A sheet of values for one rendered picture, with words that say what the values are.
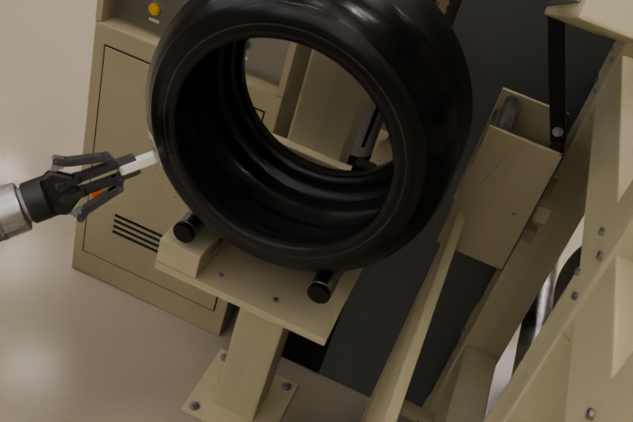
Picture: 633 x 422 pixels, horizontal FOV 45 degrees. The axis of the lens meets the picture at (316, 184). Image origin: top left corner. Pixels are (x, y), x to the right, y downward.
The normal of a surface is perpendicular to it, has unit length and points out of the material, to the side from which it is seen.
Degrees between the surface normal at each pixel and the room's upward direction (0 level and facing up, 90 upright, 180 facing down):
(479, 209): 90
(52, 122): 0
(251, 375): 90
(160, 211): 90
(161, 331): 0
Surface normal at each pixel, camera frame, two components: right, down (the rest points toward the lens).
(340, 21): 0.04, -0.22
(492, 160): -0.33, 0.48
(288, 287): 0.25, -0.79
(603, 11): -0.24, 0.22
